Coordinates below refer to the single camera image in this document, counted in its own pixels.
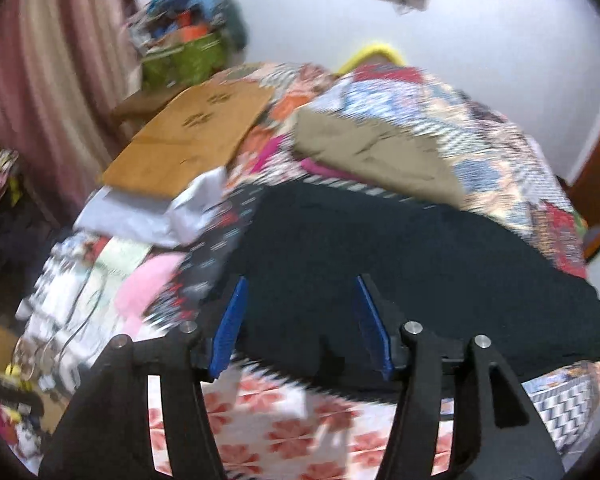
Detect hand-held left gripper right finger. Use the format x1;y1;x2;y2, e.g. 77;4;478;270
355;274;566;480

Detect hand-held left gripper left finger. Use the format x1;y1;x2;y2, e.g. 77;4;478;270
39;276;251;480

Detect black pants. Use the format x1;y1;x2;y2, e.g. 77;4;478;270
202;180;600;403

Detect khaki pants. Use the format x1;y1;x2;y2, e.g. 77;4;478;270
292;107;468;211

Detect dark dotted cloth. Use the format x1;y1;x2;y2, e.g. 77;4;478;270
167;185;268;331

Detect pink cloth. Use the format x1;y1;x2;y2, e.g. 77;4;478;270
112;252;187;318

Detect white cloth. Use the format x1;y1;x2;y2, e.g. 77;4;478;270
72;166;230;250

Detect wooden door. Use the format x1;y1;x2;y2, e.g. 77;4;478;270
562;105;600;263

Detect orange brown cloth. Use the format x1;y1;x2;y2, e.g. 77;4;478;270
101;80;278;196

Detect patchwork blanket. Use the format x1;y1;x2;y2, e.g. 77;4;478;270
275;57;588;281

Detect wooden stool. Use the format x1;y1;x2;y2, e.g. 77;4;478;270
111;91;181;126

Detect green bag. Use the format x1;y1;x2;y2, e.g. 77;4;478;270
140;32;228;92

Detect striped curtain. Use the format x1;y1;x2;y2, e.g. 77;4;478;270
0;0;146;221

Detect pile of clothes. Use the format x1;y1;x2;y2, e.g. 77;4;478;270
126;0;251;56

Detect yellow curved headboard rail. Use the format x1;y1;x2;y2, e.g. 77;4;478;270
337;43;407;75

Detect black monitor cable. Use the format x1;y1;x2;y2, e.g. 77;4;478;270
392;0;433;18

